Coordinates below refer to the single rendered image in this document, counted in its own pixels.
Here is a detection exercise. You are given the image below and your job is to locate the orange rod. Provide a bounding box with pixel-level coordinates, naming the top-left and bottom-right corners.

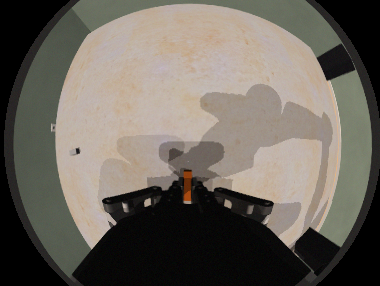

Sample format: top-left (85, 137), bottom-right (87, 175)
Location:
top-left (184, 170), bottom-right (192, 201)

